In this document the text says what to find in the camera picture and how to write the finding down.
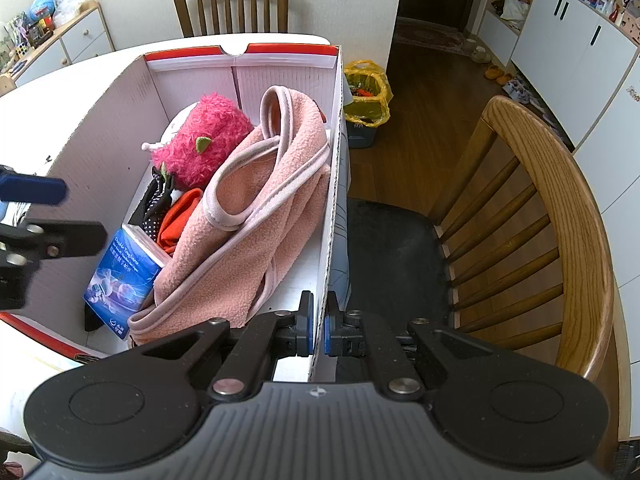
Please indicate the clear plastic bag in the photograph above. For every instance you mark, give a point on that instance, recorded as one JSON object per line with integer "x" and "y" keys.
{"x": 67, "y": 7}

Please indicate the black seat cushion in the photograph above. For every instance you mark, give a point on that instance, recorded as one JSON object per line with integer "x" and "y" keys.
{"x": 395, "y": 250}

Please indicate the white bag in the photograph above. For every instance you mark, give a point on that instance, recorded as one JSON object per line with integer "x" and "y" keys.
{"x": 515, "y": 10}

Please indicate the yellow plastic bag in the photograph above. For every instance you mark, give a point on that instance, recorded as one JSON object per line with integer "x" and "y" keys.
{"x": 377, "y": 107}

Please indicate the wooden chair curved back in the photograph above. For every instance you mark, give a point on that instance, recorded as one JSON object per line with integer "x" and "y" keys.
{"x": 555, "y": 185}

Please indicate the white patterned sneaker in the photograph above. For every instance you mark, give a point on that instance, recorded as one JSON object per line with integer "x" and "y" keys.
{"x": 511, "y": 87}
{"x": 522, "y": 94}

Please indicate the white low bench cabinet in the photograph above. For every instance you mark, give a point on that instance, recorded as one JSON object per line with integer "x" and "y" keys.
{"x": 497, "y": 40}

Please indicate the patterned doormat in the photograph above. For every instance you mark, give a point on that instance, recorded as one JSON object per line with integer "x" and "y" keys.
{"x": 432, "y": 35}

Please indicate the blue tissue packet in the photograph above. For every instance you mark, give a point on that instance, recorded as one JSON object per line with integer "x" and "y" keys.
{"x": 125, "y": 270}

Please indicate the white sideboard wooden top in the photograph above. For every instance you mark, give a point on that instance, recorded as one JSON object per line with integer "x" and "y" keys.
{"x": 75, "y": 45}

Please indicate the pink fleece garment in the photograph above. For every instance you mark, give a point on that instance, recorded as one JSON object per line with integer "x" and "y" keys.
{"x": 250, "y": 220}

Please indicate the white cardboard box red rim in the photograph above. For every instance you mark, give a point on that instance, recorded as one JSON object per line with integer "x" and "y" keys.
{"x": 110, "y": 160}

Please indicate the blue globe toy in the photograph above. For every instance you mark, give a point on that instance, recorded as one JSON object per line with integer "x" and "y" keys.
{"x": 42, "y": 5}

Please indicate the beige wooden board with holes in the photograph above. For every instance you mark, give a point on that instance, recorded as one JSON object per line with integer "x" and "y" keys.
{"x": 631, "y": 27}

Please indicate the white tall cabinet with sticker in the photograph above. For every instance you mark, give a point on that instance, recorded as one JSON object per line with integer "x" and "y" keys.
{"x": 615, "y": 200}

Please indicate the yellow slipper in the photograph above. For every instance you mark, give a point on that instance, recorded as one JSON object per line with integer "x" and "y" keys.
{"x": 504, "y": 78}
{"x": 492, "y": 71}

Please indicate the small wooden rack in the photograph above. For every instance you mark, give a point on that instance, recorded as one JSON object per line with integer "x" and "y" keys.
{"x": 6, "y": 84}

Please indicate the black polka dot cloth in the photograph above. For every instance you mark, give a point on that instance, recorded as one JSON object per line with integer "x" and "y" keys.
{"x": 152, "y": 215}

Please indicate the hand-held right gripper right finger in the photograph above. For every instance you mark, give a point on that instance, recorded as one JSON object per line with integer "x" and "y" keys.
{"x": 327, "y": 335}

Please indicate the pink fuzzy plush toy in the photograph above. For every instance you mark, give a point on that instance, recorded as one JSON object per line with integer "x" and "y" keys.
{"x": 210, "y": 125}

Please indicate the grey trash bin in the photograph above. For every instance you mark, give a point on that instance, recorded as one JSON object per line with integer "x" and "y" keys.
{"x": 362, "y": 135}

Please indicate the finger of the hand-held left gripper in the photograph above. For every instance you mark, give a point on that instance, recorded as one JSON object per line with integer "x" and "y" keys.
{"x": 75, "y": 240}
{"x": 35, "y": 190}

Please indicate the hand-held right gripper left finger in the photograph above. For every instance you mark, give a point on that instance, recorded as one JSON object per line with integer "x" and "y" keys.
{"x": 306, "y": 330}

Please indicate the beige round container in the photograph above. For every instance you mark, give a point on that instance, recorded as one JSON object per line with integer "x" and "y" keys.
{"x": 482, "y": 54}

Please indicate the red cloth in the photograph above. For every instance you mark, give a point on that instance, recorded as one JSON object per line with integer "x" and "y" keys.
{"x": 180, "y": 215}

